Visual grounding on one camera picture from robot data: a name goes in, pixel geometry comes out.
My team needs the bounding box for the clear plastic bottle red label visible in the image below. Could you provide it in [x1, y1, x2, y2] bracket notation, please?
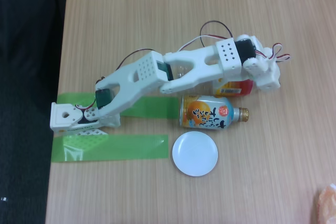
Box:
[172, 63, 255, 97]

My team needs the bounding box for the orange juice bottle can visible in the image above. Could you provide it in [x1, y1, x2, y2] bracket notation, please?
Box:
[180, 94, 250, 132]

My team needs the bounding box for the short green tape strip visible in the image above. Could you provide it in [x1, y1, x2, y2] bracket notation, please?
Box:
[57, 92, 180, 119]

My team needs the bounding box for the small white plate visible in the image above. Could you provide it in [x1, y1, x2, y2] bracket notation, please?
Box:
[172, 131, 218, 177]

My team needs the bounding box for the orange plastic bag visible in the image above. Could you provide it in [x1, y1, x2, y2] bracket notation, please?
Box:
[312, 183, 336, 224]

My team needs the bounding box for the long green tape strip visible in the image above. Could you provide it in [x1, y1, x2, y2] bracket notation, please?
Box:
[51, 134, 169, 164]

